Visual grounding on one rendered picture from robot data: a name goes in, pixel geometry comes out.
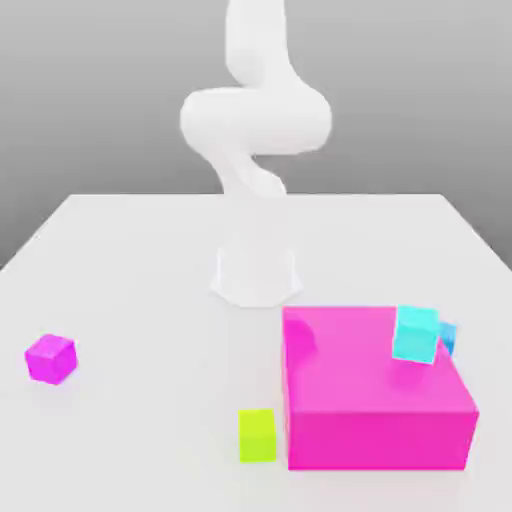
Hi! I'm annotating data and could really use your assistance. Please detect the small magenta cube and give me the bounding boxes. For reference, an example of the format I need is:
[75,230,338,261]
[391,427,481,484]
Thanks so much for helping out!
[24,333,79,386]

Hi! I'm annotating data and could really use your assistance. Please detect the large pink box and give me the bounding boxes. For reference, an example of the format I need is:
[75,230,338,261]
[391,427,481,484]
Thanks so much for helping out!
[281,305,480,472]

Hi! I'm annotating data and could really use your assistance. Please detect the small cyan cube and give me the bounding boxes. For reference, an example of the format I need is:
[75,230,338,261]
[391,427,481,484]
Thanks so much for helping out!
[391,304,440,365]

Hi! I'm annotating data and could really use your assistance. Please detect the small yellow-green cube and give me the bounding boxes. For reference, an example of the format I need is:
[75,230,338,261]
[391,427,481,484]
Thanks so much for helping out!
[238,408,278,464]

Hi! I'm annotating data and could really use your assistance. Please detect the small blue cube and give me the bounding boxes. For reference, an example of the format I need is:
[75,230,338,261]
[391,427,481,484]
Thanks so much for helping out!
[438,321,458,357]

